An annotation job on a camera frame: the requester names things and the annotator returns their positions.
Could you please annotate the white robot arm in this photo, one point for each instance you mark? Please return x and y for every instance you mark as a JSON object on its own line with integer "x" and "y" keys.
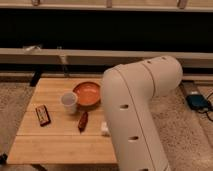
{"x": 126, "y": 90}

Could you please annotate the orange bowl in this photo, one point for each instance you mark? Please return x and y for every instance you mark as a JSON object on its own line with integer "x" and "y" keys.
{"x": 88, "y": 93}

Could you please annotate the white paper cup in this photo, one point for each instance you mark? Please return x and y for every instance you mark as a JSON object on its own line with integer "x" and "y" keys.
{"x": 69, "y": 102}

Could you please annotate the red sausage toy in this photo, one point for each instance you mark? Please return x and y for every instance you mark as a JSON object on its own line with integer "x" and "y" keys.
{"x": 83, "y": 122}

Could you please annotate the brown chocolate bar wrapper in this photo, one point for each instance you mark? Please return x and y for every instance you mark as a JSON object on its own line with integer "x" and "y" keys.
{"x": 43, "y": 115}

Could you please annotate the blue box device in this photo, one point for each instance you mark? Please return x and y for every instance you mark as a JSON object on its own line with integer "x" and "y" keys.
{"x": 197, "y": 101}

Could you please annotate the light wooden rail frame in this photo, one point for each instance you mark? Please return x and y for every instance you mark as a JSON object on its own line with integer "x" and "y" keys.
{"x": 98, "y": 57}

